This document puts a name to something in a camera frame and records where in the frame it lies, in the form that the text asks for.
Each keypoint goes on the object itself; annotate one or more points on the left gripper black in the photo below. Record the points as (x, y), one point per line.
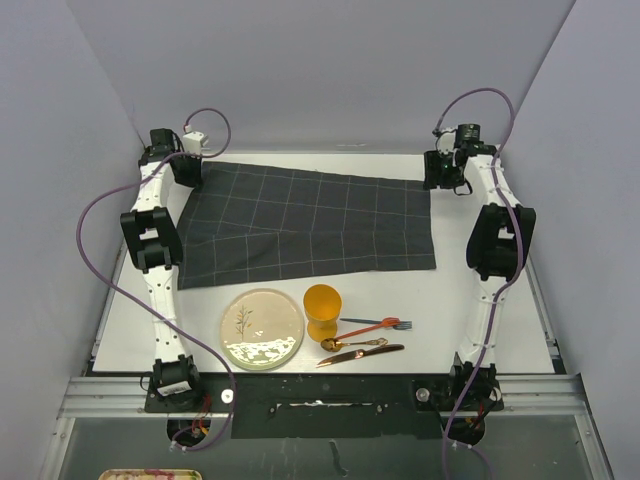
(195, 179)

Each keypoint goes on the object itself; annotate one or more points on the copper metal knife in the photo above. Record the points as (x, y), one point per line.
(359, 354)

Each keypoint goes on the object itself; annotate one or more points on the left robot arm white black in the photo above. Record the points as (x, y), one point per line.
(155, 250)

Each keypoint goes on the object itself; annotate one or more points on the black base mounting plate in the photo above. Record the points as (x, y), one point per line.
(328, 406)

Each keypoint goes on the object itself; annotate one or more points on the beige plate with plant motif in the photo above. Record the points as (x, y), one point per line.
(261, 329)

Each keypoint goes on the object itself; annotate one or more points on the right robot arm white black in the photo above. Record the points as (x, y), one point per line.
(496, 251)

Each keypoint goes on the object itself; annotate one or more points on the dark grey checked cloth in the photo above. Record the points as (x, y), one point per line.
(248, 223)

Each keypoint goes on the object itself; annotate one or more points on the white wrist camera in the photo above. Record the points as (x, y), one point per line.
(445, 140)
(194, 142)

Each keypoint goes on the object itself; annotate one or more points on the floral tray edge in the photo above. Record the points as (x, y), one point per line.
(150, 474)

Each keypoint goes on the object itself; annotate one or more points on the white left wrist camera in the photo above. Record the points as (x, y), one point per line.
(194, 142)

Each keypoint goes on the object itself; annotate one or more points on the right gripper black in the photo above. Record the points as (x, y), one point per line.
(434, 176)

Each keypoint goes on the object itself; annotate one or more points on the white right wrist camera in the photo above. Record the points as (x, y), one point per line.
(445, 140)

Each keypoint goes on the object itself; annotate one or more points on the orange plastic fork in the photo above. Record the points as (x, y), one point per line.
(367, 327)

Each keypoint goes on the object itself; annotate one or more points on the gold metal spoon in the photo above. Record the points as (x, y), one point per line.
(335, 345)

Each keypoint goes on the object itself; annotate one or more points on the blue plastic fork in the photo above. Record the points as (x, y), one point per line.
(403, 326)

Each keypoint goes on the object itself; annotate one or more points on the orange plastic cup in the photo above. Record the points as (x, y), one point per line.
(322, 305)

